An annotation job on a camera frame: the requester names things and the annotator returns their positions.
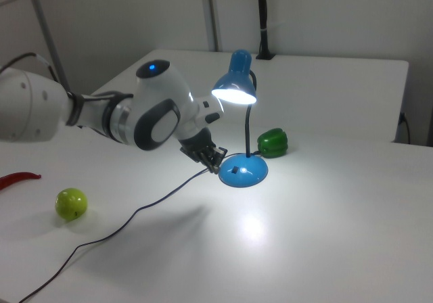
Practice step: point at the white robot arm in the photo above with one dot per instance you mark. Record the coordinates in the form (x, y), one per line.
(169, 86)

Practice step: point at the red chili pepper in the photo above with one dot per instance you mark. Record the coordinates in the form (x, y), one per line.
(17, 177)

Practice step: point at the blue desk lamp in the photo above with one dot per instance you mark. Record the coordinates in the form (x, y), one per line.
(242, 69)

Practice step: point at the black camera pole with clamp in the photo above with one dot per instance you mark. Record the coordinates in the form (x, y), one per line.
(263, 12)

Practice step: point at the grey wall partition post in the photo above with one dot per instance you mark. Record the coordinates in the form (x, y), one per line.
(212, 12)
(47, 36)

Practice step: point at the green bell pepper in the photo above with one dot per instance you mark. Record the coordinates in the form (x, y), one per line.
(272, 142)

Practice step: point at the yellow-green round fruit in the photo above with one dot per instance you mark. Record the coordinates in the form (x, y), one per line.
(71, 203)

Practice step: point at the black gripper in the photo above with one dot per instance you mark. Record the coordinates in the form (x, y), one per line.
(198, 144)

